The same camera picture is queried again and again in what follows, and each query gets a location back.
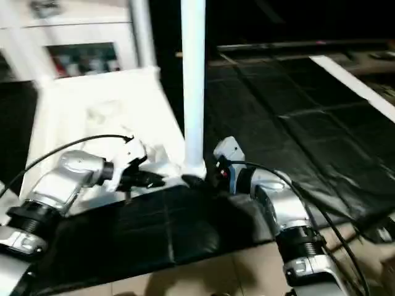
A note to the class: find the crumpled silver black object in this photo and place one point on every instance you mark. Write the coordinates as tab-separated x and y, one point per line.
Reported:
44	8

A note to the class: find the black work mat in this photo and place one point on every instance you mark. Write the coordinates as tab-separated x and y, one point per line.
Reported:
296	111

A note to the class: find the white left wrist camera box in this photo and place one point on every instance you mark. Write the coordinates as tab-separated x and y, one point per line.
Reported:
133	154

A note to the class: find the black cabinet with orange label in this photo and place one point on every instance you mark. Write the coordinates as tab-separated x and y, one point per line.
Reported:
166	28

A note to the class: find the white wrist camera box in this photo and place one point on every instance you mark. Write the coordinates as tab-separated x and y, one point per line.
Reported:
229	151
133	154

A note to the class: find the white plastic table top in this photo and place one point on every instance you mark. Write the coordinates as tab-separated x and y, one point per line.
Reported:
99	105

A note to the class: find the white cabinet with glass doors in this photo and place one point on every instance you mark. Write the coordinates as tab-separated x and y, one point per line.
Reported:
80	28

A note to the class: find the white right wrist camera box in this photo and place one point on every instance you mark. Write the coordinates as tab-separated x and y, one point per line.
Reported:
229	151

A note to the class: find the glossy black long bar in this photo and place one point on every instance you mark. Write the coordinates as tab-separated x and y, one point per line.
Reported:
296	45

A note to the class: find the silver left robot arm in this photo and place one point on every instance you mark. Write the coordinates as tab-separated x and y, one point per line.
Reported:
68	179

